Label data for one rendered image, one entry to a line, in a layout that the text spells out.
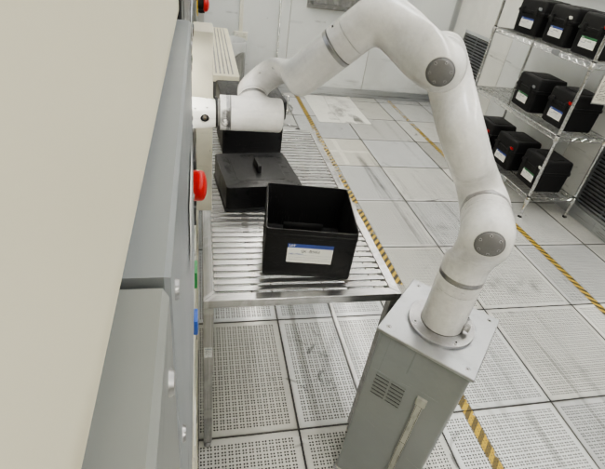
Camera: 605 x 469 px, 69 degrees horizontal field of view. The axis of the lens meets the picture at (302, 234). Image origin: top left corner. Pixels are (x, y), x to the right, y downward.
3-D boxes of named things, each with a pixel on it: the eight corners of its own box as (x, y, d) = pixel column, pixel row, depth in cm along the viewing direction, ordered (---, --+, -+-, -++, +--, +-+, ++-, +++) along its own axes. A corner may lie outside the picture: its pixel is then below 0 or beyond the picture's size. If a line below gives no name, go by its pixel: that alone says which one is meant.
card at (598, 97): (610, 106, 301) (631, 66, 286) (589, 104, 297) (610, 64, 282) (607, 104, 303) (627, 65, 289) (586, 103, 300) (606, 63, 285)
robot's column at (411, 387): (427, 454, 174) (500, 319, 131) (399, 516, 154) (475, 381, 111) (365, 414, 185) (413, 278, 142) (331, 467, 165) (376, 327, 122)
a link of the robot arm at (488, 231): (483, 267, 120) (518, 192, 107) (488, 312, 105) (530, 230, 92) (439, 255, 122) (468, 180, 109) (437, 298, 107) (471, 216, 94)
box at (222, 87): (282, 154, 207) (288, 102, 193) (221, 154, 199) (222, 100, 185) (270, 131, 230) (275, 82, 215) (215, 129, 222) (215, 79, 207)
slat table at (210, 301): (354, 431, 178) (401, 293, 135) (203, 448, 165) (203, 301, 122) (297, 242, 282) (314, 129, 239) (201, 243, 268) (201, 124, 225)
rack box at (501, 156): (486, 155, 397) (496, 128, 382) (513, 157, 403) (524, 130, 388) (504, 171, 373) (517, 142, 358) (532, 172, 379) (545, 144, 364)
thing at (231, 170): (301, 207, 170) (305, 178, 162) (224, 212, 160) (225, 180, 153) (280, 172, 192) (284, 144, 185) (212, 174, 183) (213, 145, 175)
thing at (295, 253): (261, 274, 135) (265, 228, 125) (262, 223, 157) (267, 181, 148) (349, 279, 138) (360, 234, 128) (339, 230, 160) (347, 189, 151)
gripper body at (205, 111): (221, 135, 105) (172, 133, 103) (220, 119, 113) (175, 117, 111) (221, 104, 101) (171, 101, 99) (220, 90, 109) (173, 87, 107)
